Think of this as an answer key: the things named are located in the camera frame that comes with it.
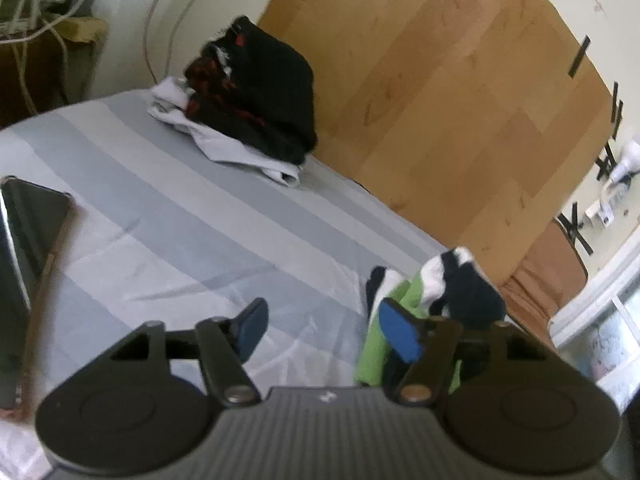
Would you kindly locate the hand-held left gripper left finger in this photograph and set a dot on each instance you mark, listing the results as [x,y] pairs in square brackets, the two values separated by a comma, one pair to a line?
[252,329]

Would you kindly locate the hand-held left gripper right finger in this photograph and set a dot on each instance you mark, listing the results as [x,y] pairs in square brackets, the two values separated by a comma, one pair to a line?
[400,331]

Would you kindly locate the green black white knit sweater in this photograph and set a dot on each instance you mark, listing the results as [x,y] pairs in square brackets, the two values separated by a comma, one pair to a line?
[465,285]

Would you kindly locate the grey striped bedsheet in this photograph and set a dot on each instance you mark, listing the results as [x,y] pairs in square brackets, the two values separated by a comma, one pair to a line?
[165,240]

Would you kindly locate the brown cushion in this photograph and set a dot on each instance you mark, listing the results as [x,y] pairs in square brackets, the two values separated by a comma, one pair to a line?
[545,280]

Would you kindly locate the white garment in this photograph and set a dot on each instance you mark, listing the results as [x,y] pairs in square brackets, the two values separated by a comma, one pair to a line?
[220,147]

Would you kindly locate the crossed black tape strips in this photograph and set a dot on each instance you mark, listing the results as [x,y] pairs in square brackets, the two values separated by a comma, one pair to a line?
[575,227]

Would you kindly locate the black garment with red print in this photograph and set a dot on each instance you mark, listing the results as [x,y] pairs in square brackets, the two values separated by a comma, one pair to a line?
[270,90]

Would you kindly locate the dark phone in clear case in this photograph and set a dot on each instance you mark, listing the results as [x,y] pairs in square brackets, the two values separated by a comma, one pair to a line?
[30,240]

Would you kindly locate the wooden headboard panel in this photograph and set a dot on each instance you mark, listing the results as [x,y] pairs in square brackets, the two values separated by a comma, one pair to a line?
[450,85]

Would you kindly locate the pair of black tape strips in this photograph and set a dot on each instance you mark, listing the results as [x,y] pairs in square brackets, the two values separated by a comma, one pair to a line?
[616,105]

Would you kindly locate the single black tape strip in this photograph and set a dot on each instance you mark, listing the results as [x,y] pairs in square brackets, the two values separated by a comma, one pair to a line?
[580,57]

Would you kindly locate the brown wooden cabinet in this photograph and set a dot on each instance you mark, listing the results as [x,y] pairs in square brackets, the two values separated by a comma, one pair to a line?
[45,65]

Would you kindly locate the white window frame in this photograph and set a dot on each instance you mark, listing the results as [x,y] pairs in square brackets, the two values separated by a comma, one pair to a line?
[595,305]

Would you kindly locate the white wall charger plug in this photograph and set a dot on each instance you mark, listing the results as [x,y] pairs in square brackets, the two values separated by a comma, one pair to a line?
[617,180]

